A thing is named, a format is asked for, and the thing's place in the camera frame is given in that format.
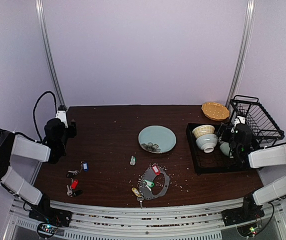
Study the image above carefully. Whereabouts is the red key tag with key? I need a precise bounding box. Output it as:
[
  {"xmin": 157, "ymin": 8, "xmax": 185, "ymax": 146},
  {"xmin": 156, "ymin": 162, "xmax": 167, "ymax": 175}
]
[{"xmin": 152, "ymin": 165, "xmax": 160, "ymax": 176}]

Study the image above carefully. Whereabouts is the yellow key tag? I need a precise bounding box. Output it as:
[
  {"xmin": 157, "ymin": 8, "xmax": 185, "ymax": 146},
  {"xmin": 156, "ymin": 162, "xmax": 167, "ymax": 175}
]
[{"xmin": 131, "ymin": 187, "xmax": 141, "ymax": 197}]

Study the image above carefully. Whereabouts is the grey leather key holder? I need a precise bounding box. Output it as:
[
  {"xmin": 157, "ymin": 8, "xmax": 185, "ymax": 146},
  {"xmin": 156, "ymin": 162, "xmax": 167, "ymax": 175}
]
[{"xmin": 138, "ymin": 164, "xmax": 170, "ymax": 201}]

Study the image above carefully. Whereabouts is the silver key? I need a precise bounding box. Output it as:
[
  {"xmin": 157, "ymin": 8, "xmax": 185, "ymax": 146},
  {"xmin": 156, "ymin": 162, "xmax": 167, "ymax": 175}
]
[
  {"xmin": 68, "ymin": 170, "xmax": 79, "ymax": 175},
  {"xmin": 66, "ymin": 185, "xmax": 73, "ymax": 196},
  {"xmin": 137, "ymin": 196, "xmax": 144, "ymax": 209}
]

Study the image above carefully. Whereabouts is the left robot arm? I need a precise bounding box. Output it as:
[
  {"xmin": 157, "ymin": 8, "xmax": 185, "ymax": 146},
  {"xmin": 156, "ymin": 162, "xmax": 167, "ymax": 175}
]
[{"xmin": 0, "ymin": 118, "xmax": 77, "ymax": 222}]

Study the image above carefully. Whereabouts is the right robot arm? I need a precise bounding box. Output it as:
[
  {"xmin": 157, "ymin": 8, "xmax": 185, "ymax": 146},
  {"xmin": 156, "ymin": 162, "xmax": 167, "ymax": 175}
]
[{"xmin": 217, "ymin": 122, "xmax": 286, "ymax": 221}]

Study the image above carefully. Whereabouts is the green ceramic bowl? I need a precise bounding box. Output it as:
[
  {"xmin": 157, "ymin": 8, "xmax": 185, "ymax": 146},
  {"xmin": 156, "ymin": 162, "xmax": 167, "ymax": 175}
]
[{"xmin": 220, "ymin": 142, "xmax": 233, "ymax": 159}]

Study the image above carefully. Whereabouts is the yellow ceramic bowl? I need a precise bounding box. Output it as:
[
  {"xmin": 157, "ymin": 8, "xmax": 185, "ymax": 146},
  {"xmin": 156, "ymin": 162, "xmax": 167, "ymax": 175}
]
[{"xmin": 192, "ymin": 124, "xmax": 215, "ymax": 139}]

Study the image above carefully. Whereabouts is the orange dotted plate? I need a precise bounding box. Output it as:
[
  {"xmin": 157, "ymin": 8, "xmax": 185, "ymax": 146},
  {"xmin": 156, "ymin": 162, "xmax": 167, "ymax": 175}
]
[{"xmin": 201, "ymin": 102, "xmax": 230, "ymax": 121}]

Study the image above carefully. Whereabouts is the blue key tag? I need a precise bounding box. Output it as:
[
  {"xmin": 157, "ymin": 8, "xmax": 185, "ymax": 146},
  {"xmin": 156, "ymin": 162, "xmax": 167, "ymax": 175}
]
[{"xmin": 81, "ymin": 161, "xmax": 88, "ymax": 172}]

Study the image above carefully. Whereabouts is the black key tag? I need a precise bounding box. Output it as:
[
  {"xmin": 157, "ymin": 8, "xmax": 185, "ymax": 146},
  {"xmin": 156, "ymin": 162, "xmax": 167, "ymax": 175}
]
[{"xmin": 72, "ymin": 189, "xmax": 83, "ymax": 197}]

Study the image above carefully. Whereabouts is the light blue flower plate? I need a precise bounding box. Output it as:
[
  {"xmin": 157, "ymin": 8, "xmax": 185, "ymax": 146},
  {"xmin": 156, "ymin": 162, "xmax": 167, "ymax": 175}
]
[{"xmin": 138, "ymin": 125, "xmax": 177, "ymax": 154}]

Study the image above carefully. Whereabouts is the pale green key tag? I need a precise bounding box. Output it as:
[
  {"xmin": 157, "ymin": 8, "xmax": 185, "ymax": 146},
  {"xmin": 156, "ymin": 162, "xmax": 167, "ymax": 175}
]
[{"xmin": 130, "ymin": 155, "xmax": 136, "ymax": 166}]

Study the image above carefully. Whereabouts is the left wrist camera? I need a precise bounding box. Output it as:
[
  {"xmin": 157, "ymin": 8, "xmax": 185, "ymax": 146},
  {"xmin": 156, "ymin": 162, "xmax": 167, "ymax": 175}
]
[{"xmin": 55, "ymin": 105, "xmax": 68, "ymax": 128}]

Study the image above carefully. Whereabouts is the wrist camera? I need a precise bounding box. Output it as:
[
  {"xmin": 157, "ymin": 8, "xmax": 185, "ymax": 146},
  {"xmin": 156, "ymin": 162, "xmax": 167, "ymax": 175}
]
[
  {"xmin": 55, "ymin": 105, "xmax": 68, "ymax": 128},
  {"xmin": 234, "ymin": 113, "xmax": 246, "ymax": 126}
]

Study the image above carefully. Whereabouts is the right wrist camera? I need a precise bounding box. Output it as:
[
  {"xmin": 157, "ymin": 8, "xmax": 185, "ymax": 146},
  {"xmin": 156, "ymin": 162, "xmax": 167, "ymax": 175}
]
[{"xmin": 234, "ymin": 113, "xmax": 246, "ymax": 126}]

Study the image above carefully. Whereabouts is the left aluminium post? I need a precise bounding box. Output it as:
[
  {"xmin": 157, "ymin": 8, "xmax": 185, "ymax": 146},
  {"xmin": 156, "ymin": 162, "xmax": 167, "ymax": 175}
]
[{"xmin": 35, "ymin": 0, "xmax": 65, "ymax": 105}]

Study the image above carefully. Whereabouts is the aluminium post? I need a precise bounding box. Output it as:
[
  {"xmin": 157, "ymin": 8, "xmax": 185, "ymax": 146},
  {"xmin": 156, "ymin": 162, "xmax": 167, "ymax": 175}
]
[
  {"xmin": 226, "ymin": 0, "xmax": 256, "ymax": 106},
  {"xmin": 35, "ymin": 0, "xmax": 65, "ymax": 105}
]

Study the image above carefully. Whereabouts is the black wire dish rack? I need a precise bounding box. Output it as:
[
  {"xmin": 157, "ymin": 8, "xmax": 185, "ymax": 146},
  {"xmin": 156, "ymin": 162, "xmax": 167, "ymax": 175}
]
[{"xmin": 186, "ymin": 95, "xmax": 285, "ymax": 175}]

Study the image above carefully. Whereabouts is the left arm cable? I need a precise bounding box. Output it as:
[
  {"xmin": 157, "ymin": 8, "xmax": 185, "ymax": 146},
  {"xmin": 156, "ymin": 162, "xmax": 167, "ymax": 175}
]
[{"xmin": 32, "ymin": 90, "xmax": 58, "ymax": 143}]

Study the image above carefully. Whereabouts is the right aluminium post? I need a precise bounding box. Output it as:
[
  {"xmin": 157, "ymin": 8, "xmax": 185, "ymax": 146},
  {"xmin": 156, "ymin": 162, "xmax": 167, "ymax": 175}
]
[{"xmin": 226, "ymin": 0, "xmax": 256, "ymax": 106}]

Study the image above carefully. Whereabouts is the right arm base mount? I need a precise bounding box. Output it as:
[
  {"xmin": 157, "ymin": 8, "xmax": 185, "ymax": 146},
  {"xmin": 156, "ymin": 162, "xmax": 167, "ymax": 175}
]
[{"xmin": 222, "ymin": 207, "xmax": 265, "ymax": 238}]

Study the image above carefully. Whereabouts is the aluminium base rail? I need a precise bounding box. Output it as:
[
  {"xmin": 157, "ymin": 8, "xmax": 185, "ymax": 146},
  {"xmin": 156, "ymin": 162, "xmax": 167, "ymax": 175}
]
[{"xmin": 4, "ymin": 196, "xmax": 286, "ymax": 240}]

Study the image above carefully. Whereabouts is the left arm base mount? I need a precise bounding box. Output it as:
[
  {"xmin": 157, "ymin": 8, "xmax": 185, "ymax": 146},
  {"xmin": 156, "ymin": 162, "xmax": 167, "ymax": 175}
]
[{"xmin": 28, "ymin": 199, "xmax": 72, "ymax": 240}]

